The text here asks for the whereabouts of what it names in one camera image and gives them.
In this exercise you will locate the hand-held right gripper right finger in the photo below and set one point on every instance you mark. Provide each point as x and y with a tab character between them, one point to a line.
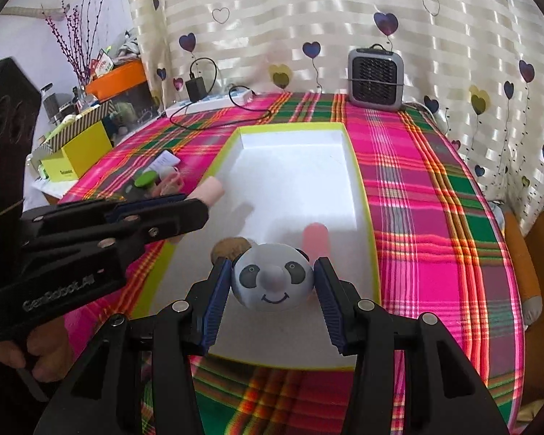
328	301

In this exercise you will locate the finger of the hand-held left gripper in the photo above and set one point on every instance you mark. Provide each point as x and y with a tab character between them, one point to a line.
72	214
172	220

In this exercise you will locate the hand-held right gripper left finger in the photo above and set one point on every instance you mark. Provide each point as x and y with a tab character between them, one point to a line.
217	301

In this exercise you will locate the green round disc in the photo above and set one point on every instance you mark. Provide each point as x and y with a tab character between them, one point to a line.
145	179

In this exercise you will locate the beige pink cylinder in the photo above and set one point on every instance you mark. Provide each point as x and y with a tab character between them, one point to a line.
211	189

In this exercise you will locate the panda face toy ball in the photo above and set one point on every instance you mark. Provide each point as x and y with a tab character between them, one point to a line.
272	281

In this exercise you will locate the white tray with yellow-green rim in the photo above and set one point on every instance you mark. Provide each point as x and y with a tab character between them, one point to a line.
290	181

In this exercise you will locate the person's left hand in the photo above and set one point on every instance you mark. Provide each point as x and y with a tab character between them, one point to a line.
31	355

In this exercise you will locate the white paper sheet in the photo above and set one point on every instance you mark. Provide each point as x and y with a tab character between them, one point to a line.
50	186

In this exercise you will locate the brown walnut-like ball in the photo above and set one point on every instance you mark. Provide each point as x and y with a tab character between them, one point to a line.
229	248

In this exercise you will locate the white cosmetic tube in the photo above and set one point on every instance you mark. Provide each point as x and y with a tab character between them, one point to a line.
165	161

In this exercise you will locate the yellow cardboard box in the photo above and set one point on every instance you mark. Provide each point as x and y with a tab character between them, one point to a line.
86	145

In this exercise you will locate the striped cardboard box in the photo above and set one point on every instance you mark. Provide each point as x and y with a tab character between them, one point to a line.
72	127

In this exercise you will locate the glass jar with black lid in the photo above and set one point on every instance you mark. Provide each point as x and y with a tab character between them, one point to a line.
56	104

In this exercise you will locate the white power strip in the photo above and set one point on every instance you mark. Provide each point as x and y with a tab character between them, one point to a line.
208	102

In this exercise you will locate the dark storage box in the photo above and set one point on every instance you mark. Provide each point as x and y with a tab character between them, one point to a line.
131	99

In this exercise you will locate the black charger adapter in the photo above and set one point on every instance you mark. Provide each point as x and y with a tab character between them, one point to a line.
195	88

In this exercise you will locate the pink plaid tablecloth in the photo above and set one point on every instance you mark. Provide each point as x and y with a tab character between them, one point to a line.
435	217

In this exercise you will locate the orange box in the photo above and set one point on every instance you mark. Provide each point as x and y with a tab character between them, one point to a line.
118	77

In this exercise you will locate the red and white packets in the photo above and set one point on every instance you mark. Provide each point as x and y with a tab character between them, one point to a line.
100	63

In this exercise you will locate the purple decorative branches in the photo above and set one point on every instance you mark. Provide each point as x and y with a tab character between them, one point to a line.
75	54

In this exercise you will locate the pile of cloth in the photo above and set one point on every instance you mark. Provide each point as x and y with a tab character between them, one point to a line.
129	47

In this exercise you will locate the small grey fan heater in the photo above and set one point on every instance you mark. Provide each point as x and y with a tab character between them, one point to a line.
376	77

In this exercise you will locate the cream curtain with hearts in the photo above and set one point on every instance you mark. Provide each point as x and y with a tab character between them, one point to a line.
299	9

